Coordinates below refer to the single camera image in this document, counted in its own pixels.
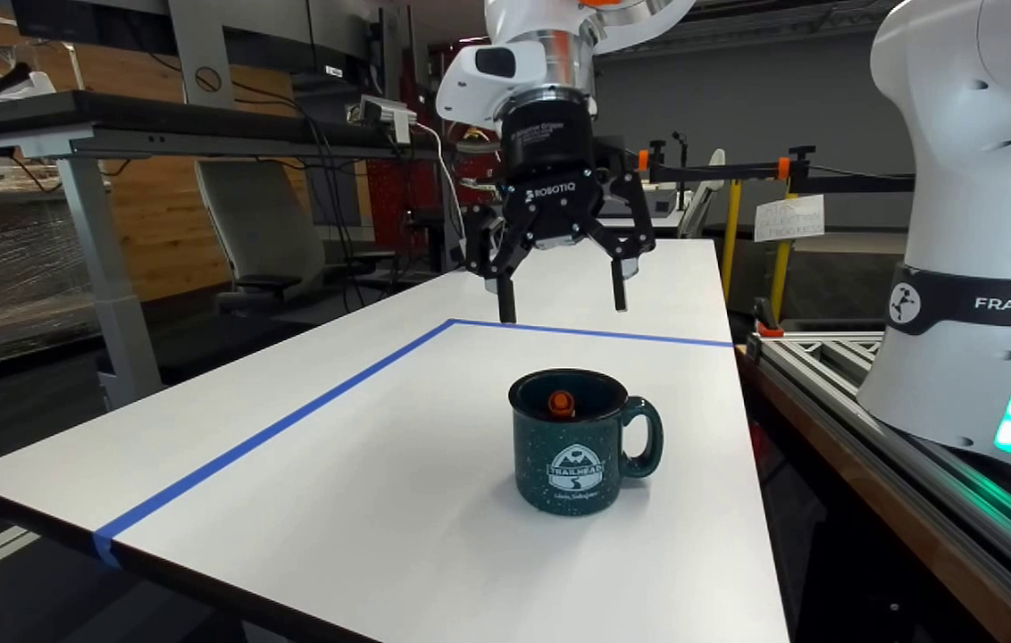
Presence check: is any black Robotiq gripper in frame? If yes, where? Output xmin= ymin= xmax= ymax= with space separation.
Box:
xmin=464 ymin=91 xmax=654 ymax=327

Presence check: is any red Expo dry-erase marker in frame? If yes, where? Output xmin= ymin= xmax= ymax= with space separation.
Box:
xmin=548 ymin=390 xmax=579 ymax=421

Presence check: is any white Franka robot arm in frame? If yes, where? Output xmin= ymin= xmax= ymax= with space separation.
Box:
xmin=436 ymin=0 xmax=1011 ymax=466

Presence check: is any red cabinet in background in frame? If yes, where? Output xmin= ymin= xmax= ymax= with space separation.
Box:
xmin=365 ymin=33 xmax=524 ymax=258

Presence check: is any dark green ceramic mug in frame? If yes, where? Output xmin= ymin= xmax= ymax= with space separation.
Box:
xmin=508 ymin=370 xmax=666 ymax=518

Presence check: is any white paper sign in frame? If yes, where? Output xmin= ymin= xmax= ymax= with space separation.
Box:
xmin=755 ymin=193 xmax=824 ymax=243

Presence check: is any grey workbench with legs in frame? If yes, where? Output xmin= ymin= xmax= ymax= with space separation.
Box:
xmin=0 ymin=93 xmax=429 ymax=403

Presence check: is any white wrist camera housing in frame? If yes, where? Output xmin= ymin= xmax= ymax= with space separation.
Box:
xmin=436 ymin=45 xmax=545 ymax=125

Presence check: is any white power adapter with cable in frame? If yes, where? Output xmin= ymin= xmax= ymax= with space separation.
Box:
xmin=361 ymin=93 xmax=461 ymax=243

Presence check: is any aluminium rail robot stand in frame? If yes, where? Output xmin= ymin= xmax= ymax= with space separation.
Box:
xmin=745 ymin=334 xmax=1011 ymax=643

